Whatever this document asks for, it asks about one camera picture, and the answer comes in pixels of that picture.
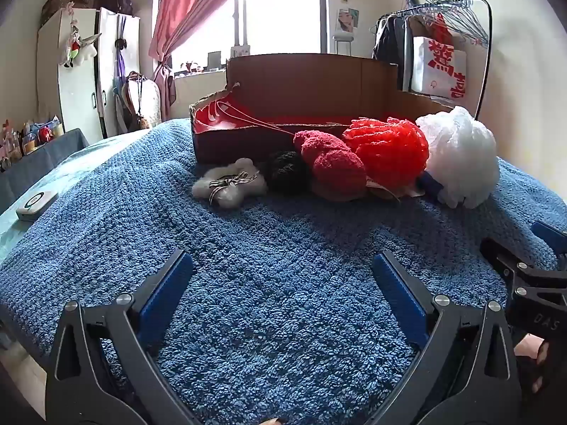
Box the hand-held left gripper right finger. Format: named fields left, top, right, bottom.
left=371, top=250, right=523, bottom=425

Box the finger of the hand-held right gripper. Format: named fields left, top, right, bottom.
left=479, top=238, right=567, bottom=293
left=529, top=219, right=567, bottom=257

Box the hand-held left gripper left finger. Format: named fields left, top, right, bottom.
left=44, top=249, right=204, bottom=425

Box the white mesh bath pouf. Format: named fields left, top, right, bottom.
left=415, top=106, right=501, bottom=210

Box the white plush bear with ribbon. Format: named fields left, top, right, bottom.
left=191, top=158, right=269, bottom=208

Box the red foam net ball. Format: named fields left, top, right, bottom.
left=342, top=117, right=430, bottom=189

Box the red fuzzy sock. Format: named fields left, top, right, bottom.
left=293, top=129, right=368, bottom=198

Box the black fuzzy ball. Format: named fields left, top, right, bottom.
left=261, top=151, right=313, bottom=194

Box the cardboard box with red lining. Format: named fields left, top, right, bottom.
left=190, top=53, right=457, bottom=164

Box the person's right hand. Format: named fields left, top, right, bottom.
left=514, top=334, right=552, bottom=392

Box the blue knitted blanket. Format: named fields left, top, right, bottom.
left=0, top=117, right=567, bottom=425

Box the white round-dial device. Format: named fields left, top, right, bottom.
left=16, top=190, right=60, bottom=222

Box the light blue bed sheet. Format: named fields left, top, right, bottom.
left=0, top=130, right=147, bottom=266

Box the table with blue cloth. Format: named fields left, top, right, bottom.
left=0, top=128, right=89, bottom=213

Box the black clothes rack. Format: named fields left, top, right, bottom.
left=376, top=0, right=493, bottom=118

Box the white bag with red print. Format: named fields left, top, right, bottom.
left=410, top=35, right=468, bottom=100

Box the white wardrobe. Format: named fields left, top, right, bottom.
left=36, top=6, right=141, bottom=145

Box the dark hanging jacket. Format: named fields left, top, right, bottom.
left=372, top=15, right=415, bottom=91

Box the hanging plush doll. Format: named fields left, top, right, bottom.
left=62, top=18, right=98, bottom=69

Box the white stool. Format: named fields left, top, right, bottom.
left=332, top=34, right=355, bottom=56

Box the pink curtain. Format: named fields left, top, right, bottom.
left=148, top=0, right=262, bottom=120

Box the leopard print bag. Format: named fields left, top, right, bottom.
left=41, top=0, right=102, bottom=27

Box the mannequin bust with necklaces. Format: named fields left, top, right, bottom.
left=119, top=71, right=162, bottom=131

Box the purple hanging strap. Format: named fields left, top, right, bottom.
left=113, top=15, right=129, bottom=98

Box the row of wire hangers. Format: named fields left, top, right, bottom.
left=401, top=0, right=490, bottom=49

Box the wall photo poster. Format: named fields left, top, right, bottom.
left=335, top=8, right=361, bottom=34

